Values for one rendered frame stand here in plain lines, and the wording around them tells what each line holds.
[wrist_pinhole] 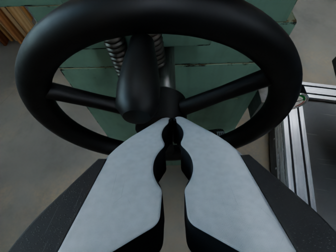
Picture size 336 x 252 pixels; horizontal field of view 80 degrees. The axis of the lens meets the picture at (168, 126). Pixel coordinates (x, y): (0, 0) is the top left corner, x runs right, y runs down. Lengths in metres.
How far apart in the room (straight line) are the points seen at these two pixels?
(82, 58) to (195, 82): 0.24
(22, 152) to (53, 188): 0.29
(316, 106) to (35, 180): 1.41
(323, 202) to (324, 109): 0.43
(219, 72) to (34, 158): 1.09
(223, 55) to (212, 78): 0.07
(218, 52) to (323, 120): 0.80
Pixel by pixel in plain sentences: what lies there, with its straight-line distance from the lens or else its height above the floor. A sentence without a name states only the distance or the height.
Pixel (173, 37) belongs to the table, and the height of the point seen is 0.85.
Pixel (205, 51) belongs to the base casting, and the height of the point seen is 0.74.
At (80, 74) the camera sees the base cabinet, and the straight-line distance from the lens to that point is 0.48.
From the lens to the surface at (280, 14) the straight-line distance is 0.40.
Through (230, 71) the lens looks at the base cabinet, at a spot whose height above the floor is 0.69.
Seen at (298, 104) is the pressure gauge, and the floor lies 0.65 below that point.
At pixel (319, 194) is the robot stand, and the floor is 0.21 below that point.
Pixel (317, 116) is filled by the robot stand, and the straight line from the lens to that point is 1.13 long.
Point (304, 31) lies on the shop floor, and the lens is 1.89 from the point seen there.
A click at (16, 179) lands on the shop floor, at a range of 1.32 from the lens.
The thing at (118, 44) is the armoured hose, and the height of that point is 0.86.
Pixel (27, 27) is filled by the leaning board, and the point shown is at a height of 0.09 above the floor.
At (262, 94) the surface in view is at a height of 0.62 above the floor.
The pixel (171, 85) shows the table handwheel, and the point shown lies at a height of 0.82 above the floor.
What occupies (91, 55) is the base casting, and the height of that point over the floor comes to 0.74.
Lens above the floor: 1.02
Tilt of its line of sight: 63 degrees down
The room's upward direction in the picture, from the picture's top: 4 degrees counter-clockwise
